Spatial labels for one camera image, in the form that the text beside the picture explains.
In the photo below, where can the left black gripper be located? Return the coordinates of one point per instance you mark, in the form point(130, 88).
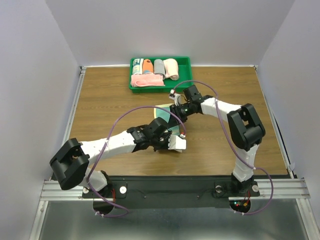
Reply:
point(165, 146)

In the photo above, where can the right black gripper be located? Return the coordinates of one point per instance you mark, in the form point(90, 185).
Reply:
point(176, 109)

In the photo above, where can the yellow green towel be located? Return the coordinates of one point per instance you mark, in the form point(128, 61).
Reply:
point(162, 111)

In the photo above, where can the pink towel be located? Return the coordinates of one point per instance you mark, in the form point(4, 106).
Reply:
point(147, 80)
point(171, 69)

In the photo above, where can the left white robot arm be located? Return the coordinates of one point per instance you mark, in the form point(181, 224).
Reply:
point(73, 163)

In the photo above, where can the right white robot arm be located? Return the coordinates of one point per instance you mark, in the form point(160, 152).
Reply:
point(241, 125)

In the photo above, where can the green plastic tray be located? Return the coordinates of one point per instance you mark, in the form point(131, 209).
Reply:
point(184, 70)

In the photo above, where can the pink rolled towel in tray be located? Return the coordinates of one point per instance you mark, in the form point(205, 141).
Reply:
point(147, 80)

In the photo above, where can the grey rolled towel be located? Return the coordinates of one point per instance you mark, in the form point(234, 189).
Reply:
point(159, 67)

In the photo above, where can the orange rolled towel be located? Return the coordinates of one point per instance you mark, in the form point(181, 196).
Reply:
point(147, 67)

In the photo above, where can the white green rolled towel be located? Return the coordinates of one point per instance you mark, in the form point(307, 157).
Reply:
point(137, 66)

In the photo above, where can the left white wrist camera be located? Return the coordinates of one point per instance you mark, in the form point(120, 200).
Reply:
point(177, 143)

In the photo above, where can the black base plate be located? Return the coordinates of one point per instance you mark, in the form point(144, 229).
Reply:
point(177, 192)

